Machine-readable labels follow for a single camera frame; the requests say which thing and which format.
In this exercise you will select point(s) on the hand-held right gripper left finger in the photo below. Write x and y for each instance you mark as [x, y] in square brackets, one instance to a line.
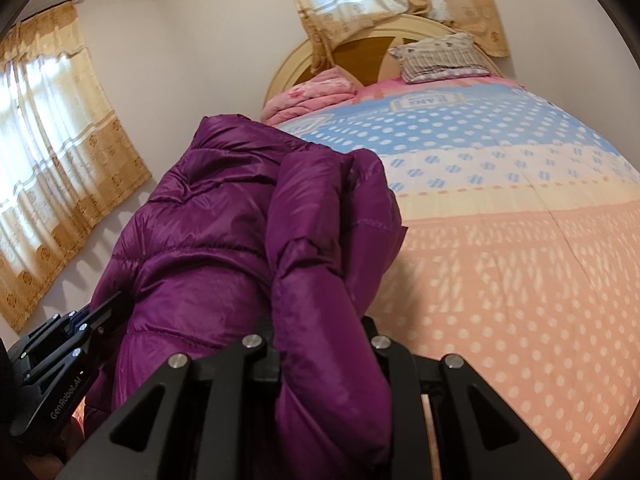
[250, 362]

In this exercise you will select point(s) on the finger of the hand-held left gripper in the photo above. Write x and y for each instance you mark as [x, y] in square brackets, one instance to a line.
[107, 307]

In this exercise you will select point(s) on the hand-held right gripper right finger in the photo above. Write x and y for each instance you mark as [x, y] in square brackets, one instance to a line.
[387, 362]

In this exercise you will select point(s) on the purple puffer jacket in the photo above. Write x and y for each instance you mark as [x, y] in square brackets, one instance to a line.
[210, 240]

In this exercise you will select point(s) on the polka dot bed cover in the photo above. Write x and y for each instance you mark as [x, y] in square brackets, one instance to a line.
[500, 260]

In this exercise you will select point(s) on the wide beige floral curtain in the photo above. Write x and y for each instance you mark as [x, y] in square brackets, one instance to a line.
[60, 135]

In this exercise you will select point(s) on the pink folded blanket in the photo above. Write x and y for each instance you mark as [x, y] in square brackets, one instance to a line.
[310, 92]

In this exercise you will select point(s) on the patterned pillow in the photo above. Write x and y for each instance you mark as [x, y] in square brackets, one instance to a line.
[440, 60]

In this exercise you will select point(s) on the wooden headboard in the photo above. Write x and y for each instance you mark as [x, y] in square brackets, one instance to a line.
[360, 55]

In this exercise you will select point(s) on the tied beige floral curtain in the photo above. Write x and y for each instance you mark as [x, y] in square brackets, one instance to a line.
[340, 10]

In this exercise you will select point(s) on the narrow beige floral curtain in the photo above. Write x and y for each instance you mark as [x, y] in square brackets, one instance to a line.
[480, 15]

